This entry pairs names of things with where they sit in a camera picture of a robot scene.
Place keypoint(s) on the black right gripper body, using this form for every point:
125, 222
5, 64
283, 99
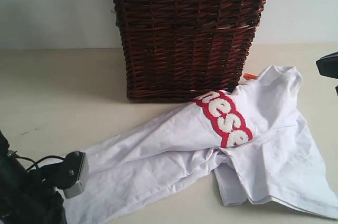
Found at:
328, 65

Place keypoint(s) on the white t-shirt with red lettering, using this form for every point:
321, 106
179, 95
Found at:
254, 139

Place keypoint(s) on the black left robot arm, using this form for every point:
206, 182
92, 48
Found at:
11, 159

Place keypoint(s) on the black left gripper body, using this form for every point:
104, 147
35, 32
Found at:
30, 196

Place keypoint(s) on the dark brown wicker basket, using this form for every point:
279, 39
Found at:
176, 50

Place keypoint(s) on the orange garment tag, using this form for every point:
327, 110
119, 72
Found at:
248, 76

